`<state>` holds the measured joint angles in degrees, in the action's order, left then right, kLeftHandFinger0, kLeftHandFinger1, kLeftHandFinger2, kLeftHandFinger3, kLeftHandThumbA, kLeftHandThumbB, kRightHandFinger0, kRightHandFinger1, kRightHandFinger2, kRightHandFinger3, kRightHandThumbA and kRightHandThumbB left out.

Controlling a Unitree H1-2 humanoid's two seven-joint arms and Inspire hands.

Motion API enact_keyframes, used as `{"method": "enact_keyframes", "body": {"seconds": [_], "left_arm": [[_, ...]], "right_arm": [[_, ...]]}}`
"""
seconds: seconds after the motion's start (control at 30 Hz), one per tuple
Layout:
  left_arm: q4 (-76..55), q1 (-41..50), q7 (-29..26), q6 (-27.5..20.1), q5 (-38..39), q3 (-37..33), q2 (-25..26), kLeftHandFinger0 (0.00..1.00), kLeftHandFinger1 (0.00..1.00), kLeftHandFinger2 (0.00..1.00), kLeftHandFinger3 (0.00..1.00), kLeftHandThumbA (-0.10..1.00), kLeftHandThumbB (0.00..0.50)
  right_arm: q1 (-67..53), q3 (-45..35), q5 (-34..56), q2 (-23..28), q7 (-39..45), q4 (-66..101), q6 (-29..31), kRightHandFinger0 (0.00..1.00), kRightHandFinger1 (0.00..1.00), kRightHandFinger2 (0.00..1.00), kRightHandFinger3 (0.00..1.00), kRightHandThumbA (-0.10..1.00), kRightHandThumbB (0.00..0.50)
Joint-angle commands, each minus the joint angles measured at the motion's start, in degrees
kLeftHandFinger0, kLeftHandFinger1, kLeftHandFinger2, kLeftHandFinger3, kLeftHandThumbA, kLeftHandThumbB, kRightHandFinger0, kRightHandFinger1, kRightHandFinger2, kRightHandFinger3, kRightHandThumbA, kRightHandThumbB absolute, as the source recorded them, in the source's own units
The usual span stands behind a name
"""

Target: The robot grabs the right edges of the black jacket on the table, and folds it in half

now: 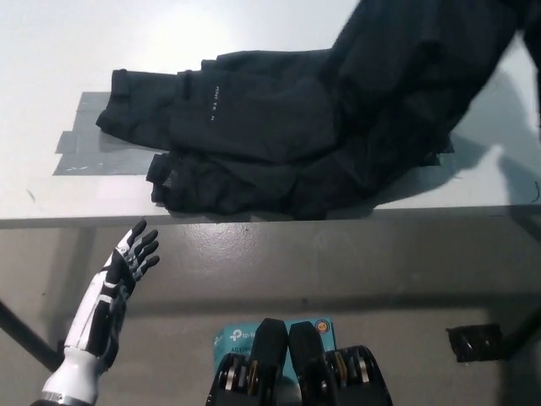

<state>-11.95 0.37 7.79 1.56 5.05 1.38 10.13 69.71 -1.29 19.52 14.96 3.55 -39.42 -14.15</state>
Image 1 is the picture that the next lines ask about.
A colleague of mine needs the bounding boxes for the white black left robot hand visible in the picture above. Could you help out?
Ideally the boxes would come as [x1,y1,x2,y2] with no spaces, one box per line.
[62,217,161,361]

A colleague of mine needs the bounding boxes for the black jacket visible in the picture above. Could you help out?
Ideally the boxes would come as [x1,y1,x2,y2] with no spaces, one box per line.
[95,0,541,222]

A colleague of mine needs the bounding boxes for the black robot body blocks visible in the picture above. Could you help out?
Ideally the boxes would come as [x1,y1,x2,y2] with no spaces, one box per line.
[205,317,398,406]

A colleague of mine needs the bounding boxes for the black table leg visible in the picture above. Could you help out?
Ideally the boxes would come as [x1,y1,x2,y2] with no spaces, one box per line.
[0,299,57,374]

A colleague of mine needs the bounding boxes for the grey tape patch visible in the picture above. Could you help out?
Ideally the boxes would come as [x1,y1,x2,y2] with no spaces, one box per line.
[52,91,170,178]

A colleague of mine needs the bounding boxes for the teal tp-link box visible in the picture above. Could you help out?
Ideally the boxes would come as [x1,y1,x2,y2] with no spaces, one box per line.
[212,319,336,373]

